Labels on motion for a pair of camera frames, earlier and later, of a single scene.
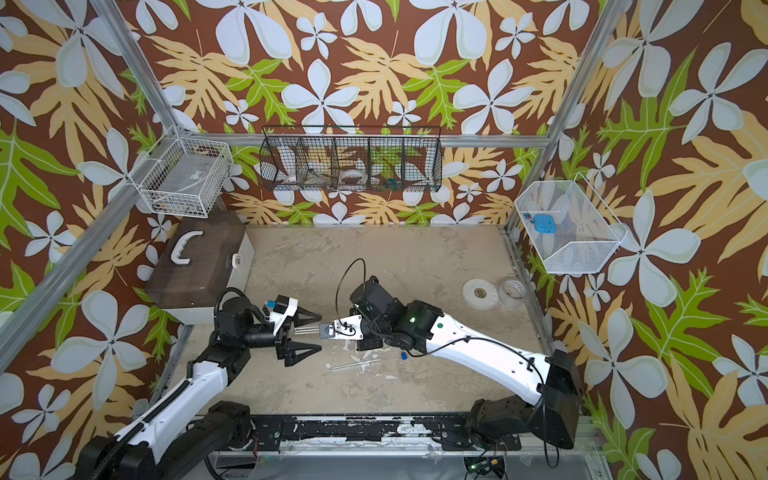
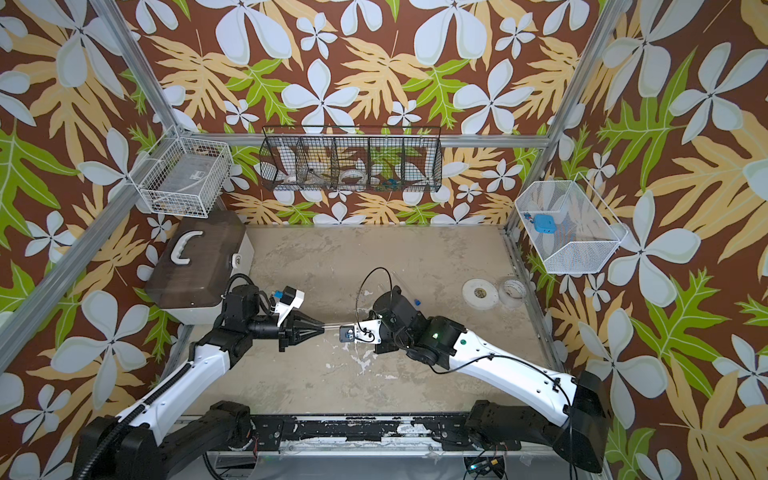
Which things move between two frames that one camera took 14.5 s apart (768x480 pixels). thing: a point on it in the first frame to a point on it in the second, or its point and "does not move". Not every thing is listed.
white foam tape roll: [479, 294] does not move
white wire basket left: [183, 175] does not move
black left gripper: [286, 349] to [292, 329]
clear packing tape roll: [513, 292] does not move
